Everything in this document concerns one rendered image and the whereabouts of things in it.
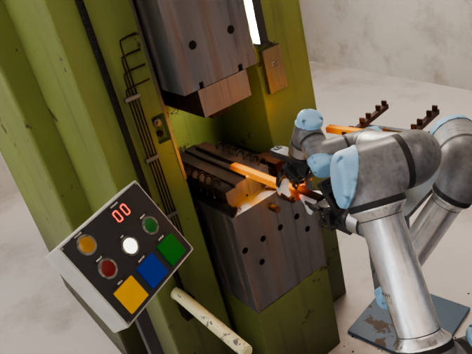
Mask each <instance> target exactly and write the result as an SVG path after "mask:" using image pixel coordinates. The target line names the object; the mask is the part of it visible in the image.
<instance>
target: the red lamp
mask: <svg viewBox="0 0 472 354"><path fill-rule="evenodd" d="M100 269H101V272H102V273H103V274H104V275H105V276H108V277H111V276H113V275H114V274H115V271H116V268H115V265H114V263H113V262H111V261H103V262H102V264H101V267H100Z"/></svg>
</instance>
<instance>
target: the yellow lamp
mask: <svg viewBox="0 0 472 354"><path fill-rule="evenodd" d="M79 247H80V249H81V250H82V251H84V252H86V253H90V252H92V251H93V250H94V248H95V243H94V241H93V240H92V239H91V238H90V237H83V238H81V239H80V241H79Z"/></svg>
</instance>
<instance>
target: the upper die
mask: <svg viewBox="0 0 472 354"><path fill-rule="evenodd" d="M160 92H161V95H162V99H163V101H164V104H165V105H167V106H169V107H173V108H176V109H178V110H182V111H185V112H189V113H191V114H195V115H198V116H201V117H204V118H206V117H208V116H210V115H212V114H214V113H216V112H218V111H220V110H222V109H224V108H226V107H228V106H230V105H232V104H234V103H236V102H238V101H240V100H243V99H245V98H247V97H249V96H251V89H250V86H249V80H248V76H247V71H246V69H243V70H241V69H239V72H236V73H234V74H232V75H230V76H228V77H226V78H224V79H221V80H219V81H217V82H215V83H213V84H210V85H208V86H206V87H202V86H200V90H198V91H195V92H193V93H191V94H189V95H186V96H182V95H178V94H176V93H171V92H168V91H164V90H161V89H160Z"/></svg>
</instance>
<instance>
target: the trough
mask: <svg viewBox="0 0 472 354"><path fill-rule="evenodd" d="M190 151H192V152H195V153H197V154H199V155H201V156H204V157H206V158H209V159H211V160H214V161H215V162H218V163H220V164H223V165H225V166H228V167H230V165H231V164H233V163H234V162H231V161H230V160H227V159H225V158H222V157H219V156H218V155H215V154H212V153H210V152H207V151H205V150H202V149H200V148H198V147H194V148H192V149H190Z"/></svg>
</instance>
